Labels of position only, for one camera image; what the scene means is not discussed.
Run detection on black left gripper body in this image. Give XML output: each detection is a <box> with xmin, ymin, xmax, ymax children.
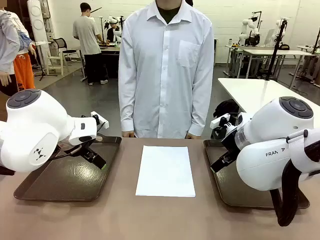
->
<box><xmin>71</xmin><ymin>141</ymin><xmax>98</xmax><ymax>157</ymax></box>

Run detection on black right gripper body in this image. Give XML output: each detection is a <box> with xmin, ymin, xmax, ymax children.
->
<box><xmin>221</xmin><ymin>129</ymin><xmax>242</xmax><ymax>158</ymax></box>

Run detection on person's right forearm white sleeve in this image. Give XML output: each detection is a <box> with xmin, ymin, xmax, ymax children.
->
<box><xmin>118</xmin><ymin>74</ymin><xmax>137</xmax><ymax>133</ymax></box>

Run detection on person's left forearm white sleeve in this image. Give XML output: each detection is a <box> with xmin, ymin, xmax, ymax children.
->
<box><xmin>187</xmin><ymin>74</ymin><xmax>215</xmax><ymax>137</ymax></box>

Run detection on dark brown plastic tray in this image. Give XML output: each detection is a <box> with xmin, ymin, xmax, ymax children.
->
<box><xmin>13</xmin><ymin>136</ymin><xmax>123</xmax><ymax>203</ymax></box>
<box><xmin>203</xmin><ymin>139</ymin><xmax>311</xmax><ymax>210</ymax></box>

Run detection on black bag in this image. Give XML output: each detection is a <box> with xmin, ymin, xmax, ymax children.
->
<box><xmin>213</xmin><ymin>99</ymin><xmax>240</xmax><ymax>118</ymax></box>

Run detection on white A4 paper stack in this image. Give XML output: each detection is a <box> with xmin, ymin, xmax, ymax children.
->
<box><xmin>135</xmin><ymin>145</ymin><xmax>196</xmax><ymax>198</ymax></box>

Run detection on white table rounded corner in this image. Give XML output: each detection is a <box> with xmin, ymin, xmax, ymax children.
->
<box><xmin>217</xmin><ymin>77</ymin><xmax>320</xmax><ymax>118</ymax></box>

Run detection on dark work table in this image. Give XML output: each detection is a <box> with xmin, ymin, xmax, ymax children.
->
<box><xmin>98</xmin><ymin>42</ymin><xmax>121</xmax><ymax>76</ymax></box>

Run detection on person in white shirt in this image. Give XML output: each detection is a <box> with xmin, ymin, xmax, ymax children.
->
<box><xmin>118</xmin><ymin>0</ymin><xmax>215</xmax><ymax>140</ymax></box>

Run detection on mannequin in orange shorts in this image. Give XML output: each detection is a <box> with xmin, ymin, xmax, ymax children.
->
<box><xmin>12</xmin><ymin>9</ymin><xmax>37</xmax><ymax>91</ymax></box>

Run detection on long white table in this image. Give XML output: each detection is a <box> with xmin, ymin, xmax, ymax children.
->
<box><xmin>243</xmin><ymin>49</ymin><xmax>315</xmax><ymax>83</ymax></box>

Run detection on black tripod pole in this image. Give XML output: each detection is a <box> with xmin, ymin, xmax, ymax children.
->
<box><xmin>264</xmin><ymin>18</ymin><xmax>288</xmax><ymax>81</ymax></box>

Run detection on black office chair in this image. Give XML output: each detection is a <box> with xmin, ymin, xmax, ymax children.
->
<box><xmin>51</xmin><ymin>37</ymin><xmax>78</xmax><ymax>62</ymax></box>

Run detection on person in grey t-shirt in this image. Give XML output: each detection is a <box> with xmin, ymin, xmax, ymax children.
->
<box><xmin>72</xmin><ymin>2</ymin><xmax>110</xmax><ymax>86</ymax></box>

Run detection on seated person with headset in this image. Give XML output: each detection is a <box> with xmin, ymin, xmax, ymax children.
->
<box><xmin>106</xmin><ymin>18</ymin><xmax>123</xmax><ymax>43</ymax></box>

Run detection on mannequin in striped shirt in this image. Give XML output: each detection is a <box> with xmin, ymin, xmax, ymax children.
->
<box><xmin>0</xmin><ymin>8</ymin><xmax>21</xmax><ymax>97</ymax></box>

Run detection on white tower air conditioner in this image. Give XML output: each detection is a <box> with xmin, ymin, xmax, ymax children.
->
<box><xmin>26</xmin><ymin>0</ymin><xmax>51</xmax><ymax>42</ymax></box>

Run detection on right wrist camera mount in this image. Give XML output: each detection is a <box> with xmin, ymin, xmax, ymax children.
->
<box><xmin>210</xmin><ymin>113</ymin><xmax>238</xmax><ymax>141</ymax></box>

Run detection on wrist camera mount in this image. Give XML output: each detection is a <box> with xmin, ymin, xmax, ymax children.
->
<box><xmin>90</xmin><ymin>111</ymin><xmax>110</xmax><ymax>130</ymax></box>
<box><xmin>210</xmin><ymin>113</ymin><xmax>238</xmax><ymax>141</ymax></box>

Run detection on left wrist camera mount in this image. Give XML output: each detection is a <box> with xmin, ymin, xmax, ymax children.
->
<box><xmin>90</xmin><ymin>111</ymin><xmax>110</xmax><ymax>130</ymax></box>

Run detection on white velcro strap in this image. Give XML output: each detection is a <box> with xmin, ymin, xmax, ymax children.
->
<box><xmin>286</xmin><ymin>129</ymin><xmax>309</xmax><ymax>144</ymax></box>

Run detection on black corrugated cable hose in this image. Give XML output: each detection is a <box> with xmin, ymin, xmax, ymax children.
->
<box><xmin>271</xmin><ymin>158</ymin><xmax>305</xmax><ymax>227</ymax></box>

